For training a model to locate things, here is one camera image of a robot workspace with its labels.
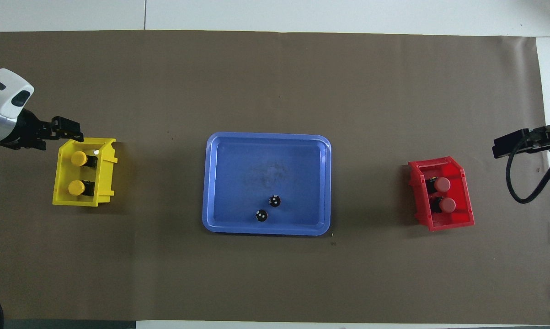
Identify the yellow push button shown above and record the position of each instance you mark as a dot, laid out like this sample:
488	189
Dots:
76	188
78	158

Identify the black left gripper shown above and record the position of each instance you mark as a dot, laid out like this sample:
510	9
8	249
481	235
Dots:
28	132

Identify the brown table mat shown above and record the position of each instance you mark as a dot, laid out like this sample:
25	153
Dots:
274	68

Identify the black cylindrical capacitor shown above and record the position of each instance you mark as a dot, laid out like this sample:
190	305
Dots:
274	200
261	215

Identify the yellow plastic bin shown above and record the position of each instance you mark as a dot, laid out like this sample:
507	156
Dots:
106	183

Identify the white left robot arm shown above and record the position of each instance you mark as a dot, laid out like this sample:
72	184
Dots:
5	96

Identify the red push button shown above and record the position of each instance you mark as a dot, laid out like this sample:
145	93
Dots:
441	184
447	204

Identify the blue plastic tray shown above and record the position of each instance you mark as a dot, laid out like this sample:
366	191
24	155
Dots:
238	173

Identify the red plastic bin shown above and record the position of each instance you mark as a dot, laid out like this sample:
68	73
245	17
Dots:
460	192

